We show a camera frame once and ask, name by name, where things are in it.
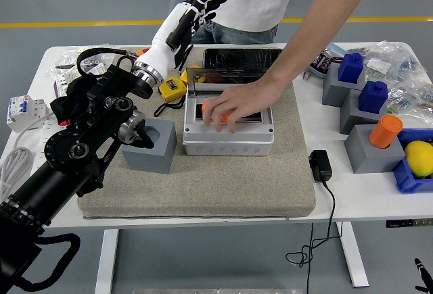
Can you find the person's left hand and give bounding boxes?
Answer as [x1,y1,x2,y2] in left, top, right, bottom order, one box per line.
[202,76,282,134]

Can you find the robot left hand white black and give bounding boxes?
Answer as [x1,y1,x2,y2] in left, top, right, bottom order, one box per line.
[135,0,228,78]

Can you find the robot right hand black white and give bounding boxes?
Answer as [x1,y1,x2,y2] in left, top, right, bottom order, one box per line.
[414,258,433,294]

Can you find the orange cylinder battery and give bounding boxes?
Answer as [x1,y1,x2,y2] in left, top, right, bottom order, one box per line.
[201,100,235,124]
[368,114,405,149]

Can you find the clear hinged box lid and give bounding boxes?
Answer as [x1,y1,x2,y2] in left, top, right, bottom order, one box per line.
[185,67,274,98]

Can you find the grey plastic junction box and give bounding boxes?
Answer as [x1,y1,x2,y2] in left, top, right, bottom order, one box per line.
[182,94,275,157]

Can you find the yellow tape measure black print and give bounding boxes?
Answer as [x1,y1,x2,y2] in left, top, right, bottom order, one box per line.
[179,66,202,87]

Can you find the black plastic tray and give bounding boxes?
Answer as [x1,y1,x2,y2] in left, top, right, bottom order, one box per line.
[202,48,283,72]

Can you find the yellow tape measure with sticker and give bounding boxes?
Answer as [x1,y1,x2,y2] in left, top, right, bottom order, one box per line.
[154,77,189,118]

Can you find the black table control panel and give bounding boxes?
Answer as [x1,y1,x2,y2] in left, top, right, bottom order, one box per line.
[385,218,433,229]

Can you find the white table leg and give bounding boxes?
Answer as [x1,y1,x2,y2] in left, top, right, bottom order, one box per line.
[94,228,120,294]
[336,221,369,289]

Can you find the dark snack packets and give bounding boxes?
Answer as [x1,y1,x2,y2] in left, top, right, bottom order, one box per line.
[313,49,344,72]

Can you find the grey holder block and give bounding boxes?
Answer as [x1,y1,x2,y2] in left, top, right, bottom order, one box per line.
[321,62,366,108]
[344,124,407,174]
[339,88,390,135]

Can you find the grey-brown mat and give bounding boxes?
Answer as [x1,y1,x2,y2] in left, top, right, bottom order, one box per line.
[77,47,317,220]

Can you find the clear bag of metal parts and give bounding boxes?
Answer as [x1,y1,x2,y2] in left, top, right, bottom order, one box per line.
[45,43,116,78]

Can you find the grey block with round hole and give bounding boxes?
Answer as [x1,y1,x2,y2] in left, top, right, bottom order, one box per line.
[120,118,178,175]

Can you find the blue storage bin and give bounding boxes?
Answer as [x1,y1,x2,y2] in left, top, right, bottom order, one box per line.
[392,128,433,194]

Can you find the black power adapter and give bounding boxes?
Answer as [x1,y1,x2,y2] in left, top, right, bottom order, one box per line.
[308,149,333,184]

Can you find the pale blue dish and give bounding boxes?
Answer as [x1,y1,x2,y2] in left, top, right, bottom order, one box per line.
[306,42,349,80]

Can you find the white purple printed packet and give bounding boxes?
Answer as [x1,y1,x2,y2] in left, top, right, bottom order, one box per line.
[53,62,106,97]

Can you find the blue bottle-shaped block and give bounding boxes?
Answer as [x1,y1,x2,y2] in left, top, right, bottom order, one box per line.
[357,80,389,114]
[338,52,365,84]

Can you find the black cloth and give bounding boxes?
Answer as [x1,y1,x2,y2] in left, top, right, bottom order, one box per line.
[49,74,99,126]

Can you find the yellow lemon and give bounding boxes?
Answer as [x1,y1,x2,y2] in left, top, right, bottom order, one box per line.
[404,140,433,178]

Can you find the white power strip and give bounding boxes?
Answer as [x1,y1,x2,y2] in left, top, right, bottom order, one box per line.
[26,120,68,173]

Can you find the white circuit breaker blue switches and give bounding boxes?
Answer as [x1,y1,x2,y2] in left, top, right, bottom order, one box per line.
[6,95,47,133]

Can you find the clear bags of small parts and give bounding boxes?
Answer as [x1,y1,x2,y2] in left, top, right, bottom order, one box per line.
[348,40,433,119]

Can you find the black adapter cord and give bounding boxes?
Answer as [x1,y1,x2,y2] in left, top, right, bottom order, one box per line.
[286,178,344,294]

